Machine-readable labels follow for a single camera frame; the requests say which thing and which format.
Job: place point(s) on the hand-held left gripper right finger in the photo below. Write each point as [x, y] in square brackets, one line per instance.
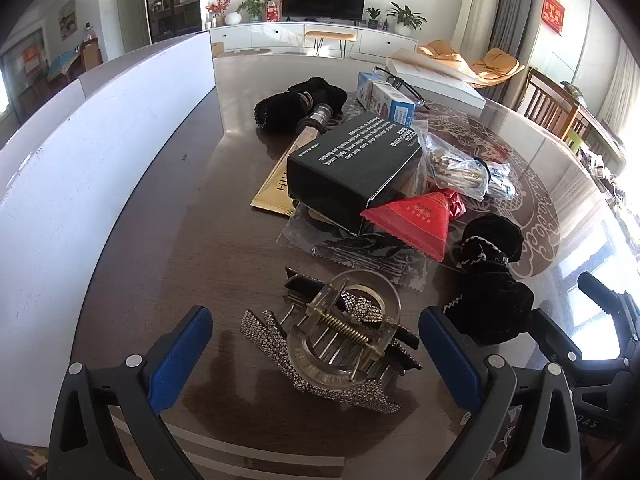
[450, 360]

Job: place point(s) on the white flat box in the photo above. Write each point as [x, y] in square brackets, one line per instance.
[440, 77]

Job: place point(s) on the gold cosmetic tube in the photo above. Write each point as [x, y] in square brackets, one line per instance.
[280, 180]

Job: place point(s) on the phone case in clear bag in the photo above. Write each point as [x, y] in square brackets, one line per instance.
[360, 255]

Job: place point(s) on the black cardboard box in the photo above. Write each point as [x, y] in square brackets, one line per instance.
[350, 160]

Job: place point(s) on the wall painting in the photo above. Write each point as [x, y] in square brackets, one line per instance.
[67, 17]

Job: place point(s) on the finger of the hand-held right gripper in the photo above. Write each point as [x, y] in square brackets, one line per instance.
[575, 345]
[625, 310]

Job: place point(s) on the blue white toothpaste box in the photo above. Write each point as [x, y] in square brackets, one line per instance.
[387, 100]

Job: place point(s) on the blue patterned cloth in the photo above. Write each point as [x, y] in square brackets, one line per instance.
[62, 62]

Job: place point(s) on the grey curtain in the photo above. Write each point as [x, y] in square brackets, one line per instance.
[520, 20]
[620, 90]

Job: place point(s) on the orange lounge chair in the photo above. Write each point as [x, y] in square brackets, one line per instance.
[440, 50]
[497, 62]

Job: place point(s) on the white round vase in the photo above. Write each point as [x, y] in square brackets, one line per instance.
[232, 18]

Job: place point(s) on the white sheer curtain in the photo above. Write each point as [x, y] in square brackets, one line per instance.
[475, 5]

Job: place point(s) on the red flower arrangement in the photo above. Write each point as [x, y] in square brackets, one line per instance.
[217, 7]

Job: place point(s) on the wooden chair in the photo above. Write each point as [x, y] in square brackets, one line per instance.
[542, 95]

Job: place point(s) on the black television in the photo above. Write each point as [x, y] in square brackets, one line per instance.
[322, 0]

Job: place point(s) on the red packet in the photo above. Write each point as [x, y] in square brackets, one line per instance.
[420, 222]

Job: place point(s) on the red door sign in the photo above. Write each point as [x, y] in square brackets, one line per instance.
[31, 60]

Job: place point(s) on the large plant in white pot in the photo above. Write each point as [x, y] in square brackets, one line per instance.
[405, 17]

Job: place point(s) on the rhinestone bow hair clip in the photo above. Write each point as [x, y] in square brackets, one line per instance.
[265, 332]

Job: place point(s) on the water jug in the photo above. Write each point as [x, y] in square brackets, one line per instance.
[90, 34]

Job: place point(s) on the red wall hanging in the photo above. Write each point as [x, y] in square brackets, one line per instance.
[551, 12]

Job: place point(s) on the small potted plant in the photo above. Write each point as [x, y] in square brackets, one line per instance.
[372, 15]

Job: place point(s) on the black glass cabinet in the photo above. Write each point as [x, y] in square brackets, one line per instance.
[170, 5]

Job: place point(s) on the white television cabinet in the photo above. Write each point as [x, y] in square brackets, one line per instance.
[270, 35]

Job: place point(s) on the white partition board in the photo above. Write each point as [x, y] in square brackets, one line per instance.
[75, 185]

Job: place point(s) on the green potted plant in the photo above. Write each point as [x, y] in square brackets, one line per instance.
[252, 7]

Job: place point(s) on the black eyeglasses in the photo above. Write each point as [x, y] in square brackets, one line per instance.
[400, 81]

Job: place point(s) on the wooden bench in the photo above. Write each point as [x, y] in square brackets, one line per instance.
[330, 35]

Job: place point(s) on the white door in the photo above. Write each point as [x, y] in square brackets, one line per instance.
[132, 10]

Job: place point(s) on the clear hair claw clip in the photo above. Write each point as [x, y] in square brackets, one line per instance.
[345, 332]

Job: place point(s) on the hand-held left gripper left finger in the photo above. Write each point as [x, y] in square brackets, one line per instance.
[180, 360]

